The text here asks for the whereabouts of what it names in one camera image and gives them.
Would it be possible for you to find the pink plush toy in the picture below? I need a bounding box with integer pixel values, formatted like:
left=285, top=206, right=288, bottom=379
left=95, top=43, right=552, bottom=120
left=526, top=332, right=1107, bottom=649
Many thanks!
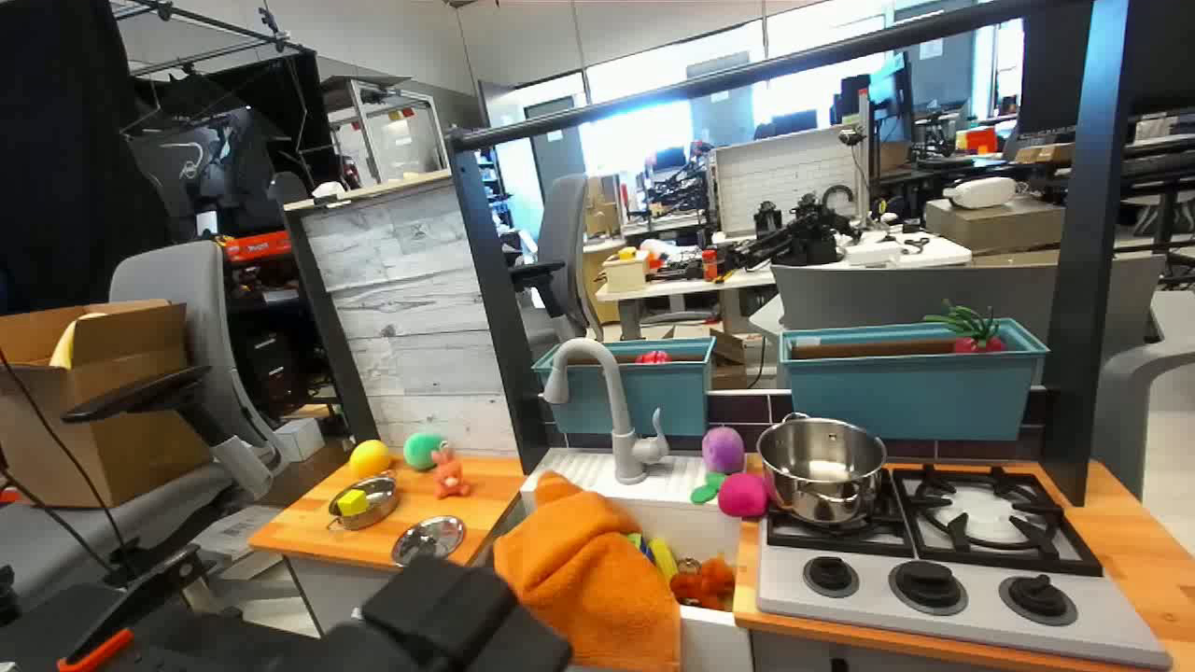
left=430, top=450, right=480, bottom=503

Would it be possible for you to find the steel pot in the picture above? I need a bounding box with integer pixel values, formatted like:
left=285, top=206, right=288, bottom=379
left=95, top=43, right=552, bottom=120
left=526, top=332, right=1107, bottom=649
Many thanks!
left=755, top=410, right=893, bottom=532

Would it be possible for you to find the steel pot lid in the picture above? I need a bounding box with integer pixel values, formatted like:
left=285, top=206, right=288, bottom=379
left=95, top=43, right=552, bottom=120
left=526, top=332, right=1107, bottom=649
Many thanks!
left=389, top=511, right=470, bottom=573

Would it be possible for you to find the gray toy faucet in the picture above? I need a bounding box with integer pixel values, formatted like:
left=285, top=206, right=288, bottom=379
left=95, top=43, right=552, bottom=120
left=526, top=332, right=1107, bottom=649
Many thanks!
left=541, top=335, right=678, bottom=491

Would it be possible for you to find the small teal bin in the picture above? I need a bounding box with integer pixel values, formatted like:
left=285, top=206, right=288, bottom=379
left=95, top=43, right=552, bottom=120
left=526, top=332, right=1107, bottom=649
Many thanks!
left=532, top=335, right=722, bottom=440

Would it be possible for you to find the purple fuzzy ball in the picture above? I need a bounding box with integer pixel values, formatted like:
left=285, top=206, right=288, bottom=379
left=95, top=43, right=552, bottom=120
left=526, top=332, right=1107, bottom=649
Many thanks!
left=699, top=424, right=748, bottom=477

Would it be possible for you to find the white toy sink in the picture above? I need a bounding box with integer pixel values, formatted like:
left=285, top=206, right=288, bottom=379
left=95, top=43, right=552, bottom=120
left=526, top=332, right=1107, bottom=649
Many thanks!
left=517, top=444, right=758, bottom=672

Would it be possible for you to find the small wooden counter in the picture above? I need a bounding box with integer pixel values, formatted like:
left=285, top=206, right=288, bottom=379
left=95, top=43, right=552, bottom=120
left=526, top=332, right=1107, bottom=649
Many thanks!
left=251, top=450, right=532, bottom=576

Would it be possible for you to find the gray wood panel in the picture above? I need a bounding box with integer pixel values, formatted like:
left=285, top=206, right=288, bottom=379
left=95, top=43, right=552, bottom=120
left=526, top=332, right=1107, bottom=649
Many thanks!
left=279, top=172, right=519, bottom=459

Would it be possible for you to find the green ball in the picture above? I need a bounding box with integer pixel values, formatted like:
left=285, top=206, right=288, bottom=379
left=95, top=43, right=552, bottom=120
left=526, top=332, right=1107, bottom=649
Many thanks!
left=401, top=431, right=448, bottom=474

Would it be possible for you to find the magenta fuzzy ball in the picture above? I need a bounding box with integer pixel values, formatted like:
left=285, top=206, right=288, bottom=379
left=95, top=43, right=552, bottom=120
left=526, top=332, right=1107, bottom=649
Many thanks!
left=714, top=467, right=777, bottom=522

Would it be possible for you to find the yellow green toy vegetable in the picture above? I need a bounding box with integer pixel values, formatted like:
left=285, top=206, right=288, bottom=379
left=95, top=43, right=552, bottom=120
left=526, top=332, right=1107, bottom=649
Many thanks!
left=628, top=532, right=684, bottom=588

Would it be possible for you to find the orange towel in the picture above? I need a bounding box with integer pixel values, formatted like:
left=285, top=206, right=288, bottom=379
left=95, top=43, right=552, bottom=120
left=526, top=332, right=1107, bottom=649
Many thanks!
left=493, top=467, right=686, bottom=672

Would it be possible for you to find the yellow ball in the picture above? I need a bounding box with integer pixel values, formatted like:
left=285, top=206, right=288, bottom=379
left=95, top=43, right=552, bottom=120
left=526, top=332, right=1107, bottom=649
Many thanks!
left=343, top=439, right=397, bottom=483

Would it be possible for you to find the orange toy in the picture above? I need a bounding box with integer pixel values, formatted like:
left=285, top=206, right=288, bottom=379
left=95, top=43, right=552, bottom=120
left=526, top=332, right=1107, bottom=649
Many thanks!
left=670, top=552, right=740, bottom=612

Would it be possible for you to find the small steel pan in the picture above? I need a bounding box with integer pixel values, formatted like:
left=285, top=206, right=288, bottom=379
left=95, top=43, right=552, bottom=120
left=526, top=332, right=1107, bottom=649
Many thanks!
left=327, top=474, right=405, bottom=534

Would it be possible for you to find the black foreground device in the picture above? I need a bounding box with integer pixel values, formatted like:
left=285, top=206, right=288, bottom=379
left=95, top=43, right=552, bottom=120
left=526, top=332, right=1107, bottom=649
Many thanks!
left=360, top=552, right=575, bottom=672

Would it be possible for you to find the large teal bin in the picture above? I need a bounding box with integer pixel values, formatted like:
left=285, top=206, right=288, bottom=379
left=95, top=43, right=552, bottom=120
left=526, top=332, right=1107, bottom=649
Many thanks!
left=777, top=314, right=1055, bottom=444

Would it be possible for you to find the red green toy plant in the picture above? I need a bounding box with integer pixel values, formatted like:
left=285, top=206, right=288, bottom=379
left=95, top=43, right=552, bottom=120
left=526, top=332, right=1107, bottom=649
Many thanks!
left=941, top=298, right=1009, bottom=358

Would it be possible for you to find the beige box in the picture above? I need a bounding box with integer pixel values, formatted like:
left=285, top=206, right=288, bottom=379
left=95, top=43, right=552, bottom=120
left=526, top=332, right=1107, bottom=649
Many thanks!
left=924, top=197, right=1070, bottom=258

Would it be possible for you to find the gray office chair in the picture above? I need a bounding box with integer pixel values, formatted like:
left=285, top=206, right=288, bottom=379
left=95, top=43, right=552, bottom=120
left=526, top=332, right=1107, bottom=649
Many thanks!
left=60, top=238, right=330, bottom=502

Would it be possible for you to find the gray toy stove top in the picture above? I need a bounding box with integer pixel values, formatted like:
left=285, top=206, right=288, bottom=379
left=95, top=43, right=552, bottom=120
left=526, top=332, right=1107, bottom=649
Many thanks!
left=755, top=459, right=1173, bottom=672

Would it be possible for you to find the cardboard box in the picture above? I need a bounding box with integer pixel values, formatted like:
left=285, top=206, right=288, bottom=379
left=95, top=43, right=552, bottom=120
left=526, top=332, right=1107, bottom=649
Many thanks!
left=0, top=297, right=218, bottom=511

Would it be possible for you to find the wooden counter around stove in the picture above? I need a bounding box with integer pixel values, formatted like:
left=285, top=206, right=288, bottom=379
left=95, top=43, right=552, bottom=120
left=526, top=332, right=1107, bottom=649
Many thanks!
left=729, top=459, right=1195, bottom=672

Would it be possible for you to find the black metal frame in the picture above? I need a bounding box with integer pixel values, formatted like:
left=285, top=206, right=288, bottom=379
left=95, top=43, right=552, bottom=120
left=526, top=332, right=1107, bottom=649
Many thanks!
left=444, top=0, right=1137, bottom=510

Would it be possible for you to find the orange handled tool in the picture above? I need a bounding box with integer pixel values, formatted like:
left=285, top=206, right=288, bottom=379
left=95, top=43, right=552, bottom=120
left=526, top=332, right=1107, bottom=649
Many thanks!
left=53, top=623, right=140, bottom=672

